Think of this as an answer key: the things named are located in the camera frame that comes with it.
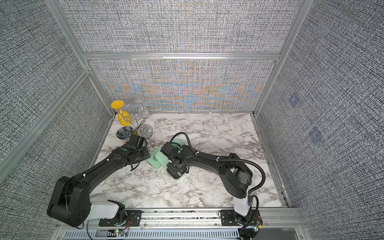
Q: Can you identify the green nail kit case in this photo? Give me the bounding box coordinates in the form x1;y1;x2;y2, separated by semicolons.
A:
171;139;185;148
147;148;169;169
163;153;190;181

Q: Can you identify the green nail kit case front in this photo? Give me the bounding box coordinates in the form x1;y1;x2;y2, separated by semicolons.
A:
147;148;169;169

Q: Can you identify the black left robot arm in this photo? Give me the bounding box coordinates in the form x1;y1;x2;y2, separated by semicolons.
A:
47;135;150;227

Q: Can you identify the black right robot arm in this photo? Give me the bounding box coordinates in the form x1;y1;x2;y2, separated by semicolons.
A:
160;132;266;225

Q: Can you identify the black white patterned bowl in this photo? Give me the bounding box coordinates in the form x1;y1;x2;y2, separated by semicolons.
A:
116;126;134;141

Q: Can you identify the chrome cup holder stand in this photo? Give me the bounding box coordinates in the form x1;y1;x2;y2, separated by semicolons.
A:
121;99;154;139

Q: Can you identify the yellow plastic cup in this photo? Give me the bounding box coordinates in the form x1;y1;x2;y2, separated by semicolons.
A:
118;109;131;127

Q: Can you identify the yellow cup on stand top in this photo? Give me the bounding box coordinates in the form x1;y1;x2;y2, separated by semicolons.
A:
111;100;124;110

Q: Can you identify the clear glass cup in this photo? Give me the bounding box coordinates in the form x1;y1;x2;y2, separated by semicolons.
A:
134;96;149;120

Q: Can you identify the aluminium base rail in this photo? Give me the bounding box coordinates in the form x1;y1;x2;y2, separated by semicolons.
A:
51;208;311;240

